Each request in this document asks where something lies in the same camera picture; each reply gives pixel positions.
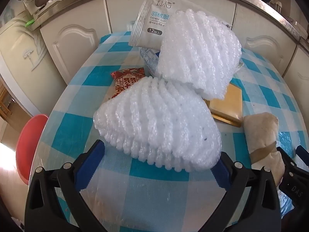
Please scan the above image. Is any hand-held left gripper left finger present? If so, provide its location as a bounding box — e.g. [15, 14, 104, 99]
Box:
[24, 140, 114, 232]

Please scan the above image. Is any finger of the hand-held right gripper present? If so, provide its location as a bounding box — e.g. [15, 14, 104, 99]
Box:
[296, 145, 309, 172]
[276, 146, 298, 174]

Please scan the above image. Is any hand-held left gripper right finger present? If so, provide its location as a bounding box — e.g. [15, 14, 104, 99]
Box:
[195, 151, 283, 232]

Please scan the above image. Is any white foam fruit net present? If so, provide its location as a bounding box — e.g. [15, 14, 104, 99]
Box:
[93, 76, 222, 172]
[157, 8, 242, 101]

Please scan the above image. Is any clear plastic bottle blue label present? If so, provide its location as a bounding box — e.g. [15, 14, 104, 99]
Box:
[140, 47, 167, 76]

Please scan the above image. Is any beige rolled cloth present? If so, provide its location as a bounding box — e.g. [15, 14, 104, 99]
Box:
[243, 112, 285, 186]

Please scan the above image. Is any flat golden box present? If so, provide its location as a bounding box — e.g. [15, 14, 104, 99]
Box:
[204, 82, 243, 128]

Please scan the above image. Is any red snack packet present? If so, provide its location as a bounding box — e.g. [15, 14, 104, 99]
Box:
[110, 67, 146, 99]

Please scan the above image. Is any blue white checked tablecloth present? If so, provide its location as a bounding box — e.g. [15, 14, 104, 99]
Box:
[29, 30, 309, 232]

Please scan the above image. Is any white cabinet door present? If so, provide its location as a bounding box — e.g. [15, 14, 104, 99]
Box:
[40, 0, 111, 87]
[232, 5, 302, 78]
[105, 0, 236, 34]

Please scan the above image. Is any white plastic holder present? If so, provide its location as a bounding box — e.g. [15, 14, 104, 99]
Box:
[270, 1, 283, 15]

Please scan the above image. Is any white dish rack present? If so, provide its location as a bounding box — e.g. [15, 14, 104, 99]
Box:
[23, 0, 81, 22]

